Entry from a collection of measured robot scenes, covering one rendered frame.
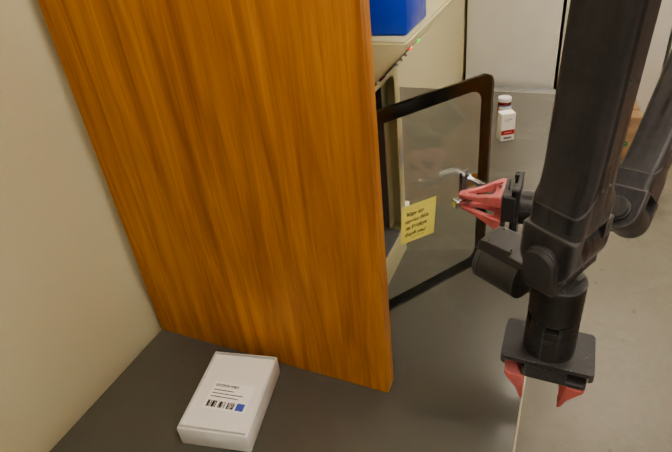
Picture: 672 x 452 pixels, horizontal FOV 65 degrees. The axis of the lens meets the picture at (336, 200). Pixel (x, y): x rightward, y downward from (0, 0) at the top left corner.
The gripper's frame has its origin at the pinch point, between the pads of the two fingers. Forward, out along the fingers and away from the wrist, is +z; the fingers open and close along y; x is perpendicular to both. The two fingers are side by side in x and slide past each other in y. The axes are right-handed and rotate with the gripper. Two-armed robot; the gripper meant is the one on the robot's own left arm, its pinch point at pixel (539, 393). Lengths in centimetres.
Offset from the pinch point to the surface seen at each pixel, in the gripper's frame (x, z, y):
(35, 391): 19, 8, 75
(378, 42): -14.1, -40.6, 24.8
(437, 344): -18.4, 16.2, 17.7
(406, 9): -17, -44, 22
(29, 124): 1, -31, 76
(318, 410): 1.6, 16.3, 32.9
